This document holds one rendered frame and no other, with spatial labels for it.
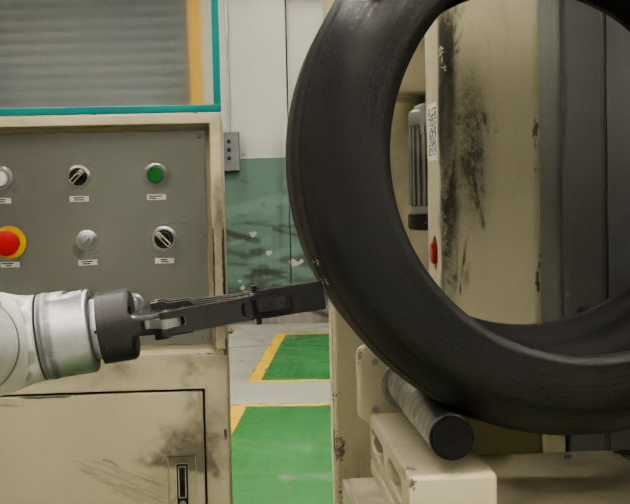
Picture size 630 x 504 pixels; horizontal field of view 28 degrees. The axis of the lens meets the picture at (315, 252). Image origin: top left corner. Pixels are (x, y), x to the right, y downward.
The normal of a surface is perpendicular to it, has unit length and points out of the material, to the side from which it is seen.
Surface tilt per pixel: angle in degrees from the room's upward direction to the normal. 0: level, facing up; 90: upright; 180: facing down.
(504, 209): 90
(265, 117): 90
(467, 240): 90
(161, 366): 90
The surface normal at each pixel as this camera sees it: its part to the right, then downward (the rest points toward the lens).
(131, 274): 0.07, 0.05
